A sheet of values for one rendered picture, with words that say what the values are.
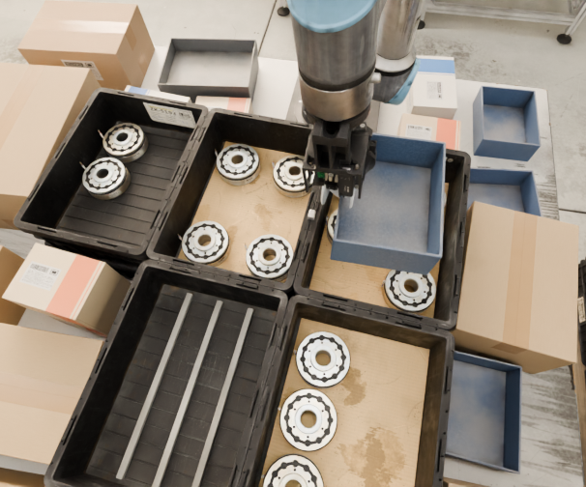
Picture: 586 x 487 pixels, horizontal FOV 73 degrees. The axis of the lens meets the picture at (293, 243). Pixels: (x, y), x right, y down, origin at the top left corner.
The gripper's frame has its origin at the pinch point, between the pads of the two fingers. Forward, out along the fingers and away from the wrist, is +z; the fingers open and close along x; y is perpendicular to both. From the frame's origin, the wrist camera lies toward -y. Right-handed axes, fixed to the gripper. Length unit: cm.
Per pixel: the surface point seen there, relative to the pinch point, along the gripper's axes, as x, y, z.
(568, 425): 51, 22, 46
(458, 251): 21.7, -2.3, 20.9
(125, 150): -57, -17, 21
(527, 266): 37.0, -5.4, 29.3
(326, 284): -2.8, 5.9, 28.7
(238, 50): -45, -68, 32
